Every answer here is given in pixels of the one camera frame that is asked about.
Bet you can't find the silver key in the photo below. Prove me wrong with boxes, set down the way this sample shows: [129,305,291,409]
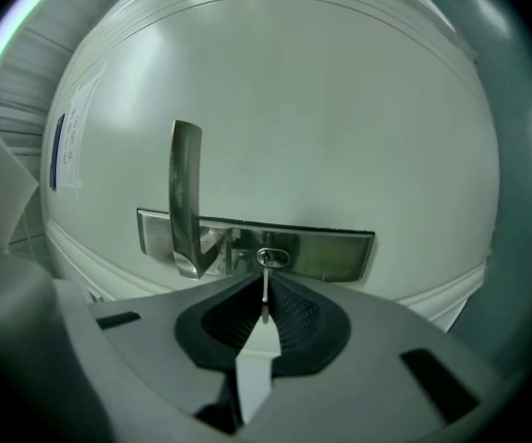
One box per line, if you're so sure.
[259,246,272,326]

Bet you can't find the metal door lock plate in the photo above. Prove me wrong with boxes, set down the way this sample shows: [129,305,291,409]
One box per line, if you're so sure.
[136,207,377,283]

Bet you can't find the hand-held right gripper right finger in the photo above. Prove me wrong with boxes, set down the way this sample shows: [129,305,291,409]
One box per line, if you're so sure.
[240,272,510,443]

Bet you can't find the white door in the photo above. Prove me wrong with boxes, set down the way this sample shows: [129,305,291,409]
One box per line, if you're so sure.
[39,0,501,332]

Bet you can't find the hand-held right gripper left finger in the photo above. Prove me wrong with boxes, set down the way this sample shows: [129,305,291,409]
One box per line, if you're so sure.
[53,272,267,443]

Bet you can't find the blue sign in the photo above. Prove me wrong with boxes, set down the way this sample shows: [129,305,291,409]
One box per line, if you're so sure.
[48,113,67,191]

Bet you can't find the white paper notice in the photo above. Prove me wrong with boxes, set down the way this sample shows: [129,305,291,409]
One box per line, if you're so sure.
[59,60,109,200]

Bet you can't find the metal door handle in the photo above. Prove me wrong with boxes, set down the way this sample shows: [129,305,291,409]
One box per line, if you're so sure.
[168,118,224,281]

